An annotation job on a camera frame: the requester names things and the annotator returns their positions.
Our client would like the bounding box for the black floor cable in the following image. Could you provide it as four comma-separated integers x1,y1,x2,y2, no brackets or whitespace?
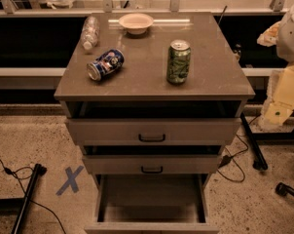
216,114,262,183
0,149,67,234

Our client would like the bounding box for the top grey drawer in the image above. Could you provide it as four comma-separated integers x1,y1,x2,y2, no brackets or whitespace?
64,99,241,146

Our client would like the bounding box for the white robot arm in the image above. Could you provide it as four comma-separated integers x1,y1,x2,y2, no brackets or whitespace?
257,4,294,129

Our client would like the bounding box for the green soda can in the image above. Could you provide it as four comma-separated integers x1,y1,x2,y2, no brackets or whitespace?
166,39,191,84

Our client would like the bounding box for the black caster leg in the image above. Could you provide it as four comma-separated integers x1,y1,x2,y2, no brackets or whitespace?
276,182,294,197

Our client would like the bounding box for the bottom grey drawer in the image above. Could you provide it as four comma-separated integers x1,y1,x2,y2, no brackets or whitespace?
85,175,219,234

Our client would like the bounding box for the grey drawer cabinet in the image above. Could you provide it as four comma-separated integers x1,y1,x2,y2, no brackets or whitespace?
54,11,256,234

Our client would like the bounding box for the clear plastic water bottle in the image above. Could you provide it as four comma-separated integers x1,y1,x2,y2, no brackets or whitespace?
80,16,99,51

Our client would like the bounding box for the blue tape cross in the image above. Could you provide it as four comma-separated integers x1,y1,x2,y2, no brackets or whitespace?
56,166,84,196

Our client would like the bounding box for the black stand leg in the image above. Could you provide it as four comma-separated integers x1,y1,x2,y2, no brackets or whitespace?
11,164,47,234
240,113,268,171

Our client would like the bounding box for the white paper bowl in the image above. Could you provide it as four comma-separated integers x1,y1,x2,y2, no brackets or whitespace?
119,13,154,35

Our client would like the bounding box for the black floor cable left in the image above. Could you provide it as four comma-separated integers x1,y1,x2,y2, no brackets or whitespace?
0,149,67,234

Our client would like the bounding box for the black stand leg right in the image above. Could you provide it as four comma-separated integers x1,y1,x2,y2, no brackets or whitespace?
240,113,268,171

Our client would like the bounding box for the blue crushed soda can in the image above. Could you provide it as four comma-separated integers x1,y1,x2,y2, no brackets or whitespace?
87,49,125,81

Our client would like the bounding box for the grey drawer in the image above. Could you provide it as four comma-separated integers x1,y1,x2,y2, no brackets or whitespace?
83,145,221,175
64,99,241,146
85,175,219,234

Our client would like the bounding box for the black stand leg left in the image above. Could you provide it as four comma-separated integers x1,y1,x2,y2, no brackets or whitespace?
11,164,47,234

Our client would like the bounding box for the black floor cable right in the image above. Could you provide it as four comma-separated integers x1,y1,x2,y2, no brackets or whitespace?
216,114,262,183

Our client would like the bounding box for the middle grey drawer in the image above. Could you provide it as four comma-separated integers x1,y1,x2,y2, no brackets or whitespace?
83,145,221,175

